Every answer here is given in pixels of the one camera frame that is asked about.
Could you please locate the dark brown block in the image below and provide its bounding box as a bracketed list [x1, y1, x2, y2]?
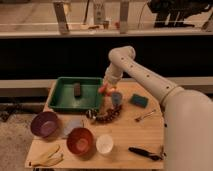
[74, 83, 81, 97]

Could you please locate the orange-red bowl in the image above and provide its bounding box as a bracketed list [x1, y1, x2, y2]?
[66, 127, 94, 156]

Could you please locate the purple bowl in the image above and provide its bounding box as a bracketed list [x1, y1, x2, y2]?
[30, 111, 59, 138]

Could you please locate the metal fork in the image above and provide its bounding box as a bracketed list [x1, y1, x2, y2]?
[134, 109, 156, 122]

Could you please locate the green plastic tray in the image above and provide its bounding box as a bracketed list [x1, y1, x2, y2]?
[48, 77, 102, 112]

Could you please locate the yellow banana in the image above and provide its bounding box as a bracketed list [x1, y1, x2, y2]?
[29, 144, 63, 167]

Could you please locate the white cup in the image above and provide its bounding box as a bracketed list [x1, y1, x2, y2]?
[96, 134, 114, 155]

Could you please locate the wooden table board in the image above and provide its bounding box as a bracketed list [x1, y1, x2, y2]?
[25, 82, 164, 170]

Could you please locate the small metal object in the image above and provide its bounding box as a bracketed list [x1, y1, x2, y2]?
[86, 109, 97, 120]

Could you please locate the teal sponge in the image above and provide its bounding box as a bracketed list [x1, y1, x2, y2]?
[130, 94, 148, 108]

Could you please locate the light blue plate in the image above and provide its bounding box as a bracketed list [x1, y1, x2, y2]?
[63, 119, 84, 136]

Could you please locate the blue grey cup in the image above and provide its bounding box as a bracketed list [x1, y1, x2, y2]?
[111, 92, 122, 106]

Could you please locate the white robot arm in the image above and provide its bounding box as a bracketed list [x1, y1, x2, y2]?
[104, 46, 213, 171]

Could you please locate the dark red grape bunch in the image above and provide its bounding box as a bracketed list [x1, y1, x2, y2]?
[95, 105, 122, 123]

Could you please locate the black handled tool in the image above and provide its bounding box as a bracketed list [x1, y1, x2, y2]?
[128, 147, 162, 161]

